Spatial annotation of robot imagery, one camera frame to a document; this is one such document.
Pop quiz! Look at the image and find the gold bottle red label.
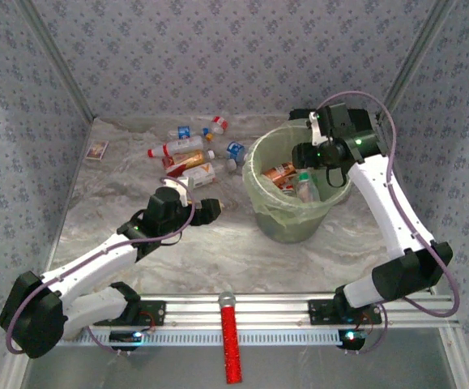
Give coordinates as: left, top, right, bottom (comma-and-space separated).
161, 149, 217, 169

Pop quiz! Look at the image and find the red glitter microphone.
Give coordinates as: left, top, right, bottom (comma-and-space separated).
216, 290, 244, 385

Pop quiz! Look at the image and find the small circuit board with LED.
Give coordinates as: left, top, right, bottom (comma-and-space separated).
109, 331, 144, 345
338, 328, 367, 350

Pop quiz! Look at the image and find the small clear bottle blue label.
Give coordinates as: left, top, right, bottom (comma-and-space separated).
224, 140, 248, 170

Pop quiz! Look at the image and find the copper coloured plastic bottle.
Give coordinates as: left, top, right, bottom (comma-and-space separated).
262, 161, 296, 177
268, 173, 298, 188

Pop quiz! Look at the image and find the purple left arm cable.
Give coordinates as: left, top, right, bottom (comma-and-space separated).
6, 176, 198, 357

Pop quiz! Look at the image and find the white slotted cable duct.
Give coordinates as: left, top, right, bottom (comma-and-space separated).
55, 328, 344, 346

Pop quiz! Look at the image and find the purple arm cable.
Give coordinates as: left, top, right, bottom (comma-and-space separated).
6, 176, 198, 357
317, 91, 461, 356

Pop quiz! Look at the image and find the blue label bottle blue cap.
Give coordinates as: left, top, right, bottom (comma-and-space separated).
167, 125, 211, 141

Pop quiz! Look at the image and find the white orange-print box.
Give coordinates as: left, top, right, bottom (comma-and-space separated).
164, 162, 226, 190

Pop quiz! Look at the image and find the white bottle red cap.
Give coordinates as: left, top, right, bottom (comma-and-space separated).
147, 135, 206, 159

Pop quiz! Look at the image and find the aluminium extrusion rail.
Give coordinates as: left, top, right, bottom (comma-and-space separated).
83, 293, 460, 330

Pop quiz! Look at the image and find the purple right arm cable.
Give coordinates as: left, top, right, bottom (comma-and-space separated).
317, 91, 461, 356

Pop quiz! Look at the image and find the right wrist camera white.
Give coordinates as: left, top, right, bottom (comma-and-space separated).
306, 111, 324, 147

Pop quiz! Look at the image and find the small bottle green cap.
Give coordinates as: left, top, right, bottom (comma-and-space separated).
294, 169, 322, 203

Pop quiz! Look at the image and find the aluminium frame post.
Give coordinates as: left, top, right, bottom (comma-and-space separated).
15, 0, 97, 122
375, 0, 458, 122

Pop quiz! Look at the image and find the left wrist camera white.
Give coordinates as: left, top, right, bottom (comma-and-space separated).
161, 176, 190, 206

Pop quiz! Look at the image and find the black hard case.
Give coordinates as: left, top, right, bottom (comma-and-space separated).
289, 108, 381, 159

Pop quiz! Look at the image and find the clear bottle red label yellow cap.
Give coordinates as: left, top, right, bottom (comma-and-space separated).
204, 115, 229, 142

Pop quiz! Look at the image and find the translucent green bin liner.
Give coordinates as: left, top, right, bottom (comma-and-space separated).
241, 119, 355, 228

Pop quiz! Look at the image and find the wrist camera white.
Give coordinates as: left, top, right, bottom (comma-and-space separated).
306, 111, 324, 147
161, 176, 190, 206

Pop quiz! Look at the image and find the pale green plastic bin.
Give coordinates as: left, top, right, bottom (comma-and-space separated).
241, 121, 353, 244

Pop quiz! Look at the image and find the small printed card box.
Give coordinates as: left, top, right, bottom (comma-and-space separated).
86, 140, 109, 160

